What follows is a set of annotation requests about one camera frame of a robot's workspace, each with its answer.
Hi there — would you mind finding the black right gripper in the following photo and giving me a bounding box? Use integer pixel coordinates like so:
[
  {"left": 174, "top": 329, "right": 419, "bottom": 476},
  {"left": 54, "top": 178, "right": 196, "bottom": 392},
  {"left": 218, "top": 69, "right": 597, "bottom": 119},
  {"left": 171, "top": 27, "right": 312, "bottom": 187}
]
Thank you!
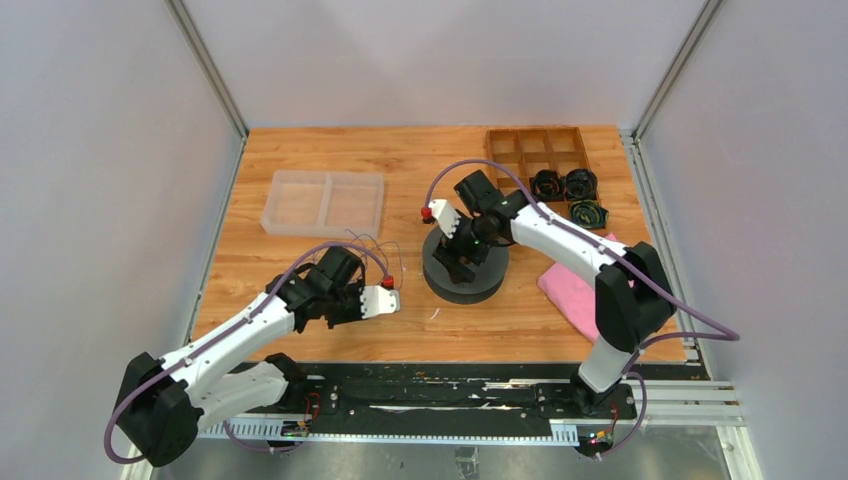
[{"left": 432, "top": 211, "right": 499, "bottom": 285}]

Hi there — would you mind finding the dark grey filament spool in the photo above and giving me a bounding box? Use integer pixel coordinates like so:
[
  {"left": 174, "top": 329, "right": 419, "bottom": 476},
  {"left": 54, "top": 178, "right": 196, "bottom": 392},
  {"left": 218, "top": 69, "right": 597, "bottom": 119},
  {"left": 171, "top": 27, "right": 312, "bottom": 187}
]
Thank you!
[{"left": 422, "top": 227, "right": 510, "bottom": 305}]

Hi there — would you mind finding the thin blue cable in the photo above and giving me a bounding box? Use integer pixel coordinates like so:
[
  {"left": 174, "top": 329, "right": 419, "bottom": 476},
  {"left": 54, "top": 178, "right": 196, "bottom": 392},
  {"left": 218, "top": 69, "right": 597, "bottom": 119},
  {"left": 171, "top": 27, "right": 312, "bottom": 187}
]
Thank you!
[{"left": 344, "top": 230, "right": 405, "bottom": 274}]

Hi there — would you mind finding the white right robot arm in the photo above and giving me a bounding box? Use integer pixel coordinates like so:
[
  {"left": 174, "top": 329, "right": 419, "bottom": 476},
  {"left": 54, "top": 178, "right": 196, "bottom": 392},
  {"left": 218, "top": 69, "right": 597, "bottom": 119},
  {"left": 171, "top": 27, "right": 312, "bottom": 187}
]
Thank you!
[{"left": 421, "top": 170, "right": 677, "bottom": 417}]

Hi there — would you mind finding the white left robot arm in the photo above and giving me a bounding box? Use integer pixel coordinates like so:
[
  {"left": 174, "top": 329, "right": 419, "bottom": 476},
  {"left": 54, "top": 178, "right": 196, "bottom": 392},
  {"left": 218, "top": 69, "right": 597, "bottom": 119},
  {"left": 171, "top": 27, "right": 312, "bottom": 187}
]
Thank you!
[{"left": 102, "top": 241, "right": 399, "bottom": 467}]

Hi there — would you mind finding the clear plastic divided tray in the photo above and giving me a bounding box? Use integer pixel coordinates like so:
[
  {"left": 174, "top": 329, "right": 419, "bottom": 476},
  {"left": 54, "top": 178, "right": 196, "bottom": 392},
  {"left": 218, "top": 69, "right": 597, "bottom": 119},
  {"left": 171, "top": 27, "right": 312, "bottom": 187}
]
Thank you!
[{"left": 260, "top": 170, "right": 385, "bottom": 238}]

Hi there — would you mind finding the pink cloth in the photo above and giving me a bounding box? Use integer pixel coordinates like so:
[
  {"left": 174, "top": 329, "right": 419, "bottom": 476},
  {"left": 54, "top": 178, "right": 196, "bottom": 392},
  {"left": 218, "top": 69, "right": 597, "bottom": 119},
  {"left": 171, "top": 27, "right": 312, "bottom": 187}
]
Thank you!
[{"left": 537, "top": 263, "right": 599, "bottom": 343}]

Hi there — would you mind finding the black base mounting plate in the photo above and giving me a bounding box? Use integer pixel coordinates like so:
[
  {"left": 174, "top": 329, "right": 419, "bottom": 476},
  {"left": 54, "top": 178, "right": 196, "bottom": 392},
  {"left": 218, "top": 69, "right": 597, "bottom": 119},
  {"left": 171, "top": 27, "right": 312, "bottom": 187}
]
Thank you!
[{"left": 264, "top": 362, "right": 638, "bottom": 440}]

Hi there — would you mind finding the wooden compartment organizer tray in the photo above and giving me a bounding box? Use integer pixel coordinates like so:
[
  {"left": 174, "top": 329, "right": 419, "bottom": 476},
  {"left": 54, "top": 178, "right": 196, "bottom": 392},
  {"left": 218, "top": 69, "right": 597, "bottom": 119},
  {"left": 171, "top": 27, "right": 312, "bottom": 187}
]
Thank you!
[{"left": 484, "top": 127, "right": 609, "bottom": 230}]

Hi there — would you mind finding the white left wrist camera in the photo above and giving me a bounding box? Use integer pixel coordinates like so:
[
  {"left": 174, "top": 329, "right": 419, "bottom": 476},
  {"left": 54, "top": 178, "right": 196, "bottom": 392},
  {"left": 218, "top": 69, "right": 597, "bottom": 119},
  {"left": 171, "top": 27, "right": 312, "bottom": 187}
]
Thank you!
[{"left": 360, "top": 285, "right": 401, "bottom": 320}]

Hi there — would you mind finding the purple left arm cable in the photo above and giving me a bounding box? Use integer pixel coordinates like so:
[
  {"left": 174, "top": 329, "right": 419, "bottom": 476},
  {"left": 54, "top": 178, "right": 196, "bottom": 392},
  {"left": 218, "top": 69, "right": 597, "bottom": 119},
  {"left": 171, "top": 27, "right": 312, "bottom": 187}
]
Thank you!
[{"left": 103, "top": 241, "right": 397, "bottom": 465}]

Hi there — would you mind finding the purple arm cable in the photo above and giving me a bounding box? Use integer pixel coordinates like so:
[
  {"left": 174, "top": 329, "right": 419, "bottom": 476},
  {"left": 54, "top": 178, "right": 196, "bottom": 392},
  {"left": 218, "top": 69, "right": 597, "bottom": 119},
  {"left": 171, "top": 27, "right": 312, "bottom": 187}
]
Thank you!
[
  {"left": 423, "top": 159, "right": 741, "bottom": 460},
  {"left": 103, "top": 241, "right": 397, "bottom": 465}
]

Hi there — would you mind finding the aluminium corner frame post right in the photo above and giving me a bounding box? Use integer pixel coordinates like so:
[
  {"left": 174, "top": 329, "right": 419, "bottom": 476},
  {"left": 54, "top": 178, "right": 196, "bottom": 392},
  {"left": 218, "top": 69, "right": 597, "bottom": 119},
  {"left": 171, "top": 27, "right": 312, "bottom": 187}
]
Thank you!
[{"left": 631, "top": 0, "right": 725, "bottom": 142}]

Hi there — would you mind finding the aluminium corner frame post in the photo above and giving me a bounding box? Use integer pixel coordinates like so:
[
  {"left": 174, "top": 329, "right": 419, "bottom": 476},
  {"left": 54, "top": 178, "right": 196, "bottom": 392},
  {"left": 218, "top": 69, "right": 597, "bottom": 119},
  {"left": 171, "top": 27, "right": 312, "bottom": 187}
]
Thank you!
[
  {"left": 164, "top": 0, "right": 250, "bottom": 143},
  {"left": 631, "top": 0, "right": 725, "bottom": 142}
]

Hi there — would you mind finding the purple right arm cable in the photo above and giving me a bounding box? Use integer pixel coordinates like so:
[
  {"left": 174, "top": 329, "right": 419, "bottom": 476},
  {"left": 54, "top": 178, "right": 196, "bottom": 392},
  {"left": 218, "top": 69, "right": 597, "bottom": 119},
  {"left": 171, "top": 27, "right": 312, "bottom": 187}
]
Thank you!
[{"left": 423, "top": 159, "right": 741, "bottom": 460}]

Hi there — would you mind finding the aluminium rail frame front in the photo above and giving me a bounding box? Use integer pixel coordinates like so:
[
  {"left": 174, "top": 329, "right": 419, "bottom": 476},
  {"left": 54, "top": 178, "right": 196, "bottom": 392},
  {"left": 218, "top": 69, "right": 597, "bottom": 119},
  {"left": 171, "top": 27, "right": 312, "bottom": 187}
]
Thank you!
[{"left": 119, "top": 370, "right": 766, "bottom": 480}]

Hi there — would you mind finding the aluminium corner frame post left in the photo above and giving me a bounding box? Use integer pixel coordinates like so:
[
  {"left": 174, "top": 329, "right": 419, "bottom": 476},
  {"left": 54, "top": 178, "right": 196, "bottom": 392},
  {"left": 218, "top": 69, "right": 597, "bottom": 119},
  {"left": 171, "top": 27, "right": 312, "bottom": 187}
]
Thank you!
[{"left": 164, "top": 0, "right": 250, "bottom": 143}]

